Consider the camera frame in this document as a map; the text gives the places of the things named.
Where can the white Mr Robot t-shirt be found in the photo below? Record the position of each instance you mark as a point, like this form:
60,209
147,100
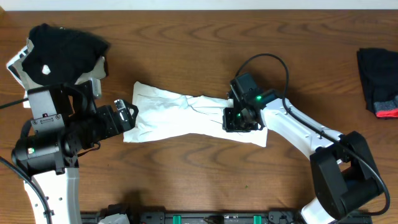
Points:
164,114

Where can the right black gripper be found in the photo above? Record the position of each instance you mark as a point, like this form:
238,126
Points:
229,125

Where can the black garment with red cuff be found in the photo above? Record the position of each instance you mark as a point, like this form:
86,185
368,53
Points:
378,74

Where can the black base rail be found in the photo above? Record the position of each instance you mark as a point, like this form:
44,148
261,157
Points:
120,213

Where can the black folded garment on pile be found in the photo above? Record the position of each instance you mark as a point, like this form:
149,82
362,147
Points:
62,55

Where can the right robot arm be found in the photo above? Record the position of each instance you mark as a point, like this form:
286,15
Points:
344,174

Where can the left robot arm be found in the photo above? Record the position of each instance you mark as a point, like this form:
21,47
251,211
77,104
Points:
51,181

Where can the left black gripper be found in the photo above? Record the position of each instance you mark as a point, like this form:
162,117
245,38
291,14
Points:
116,120

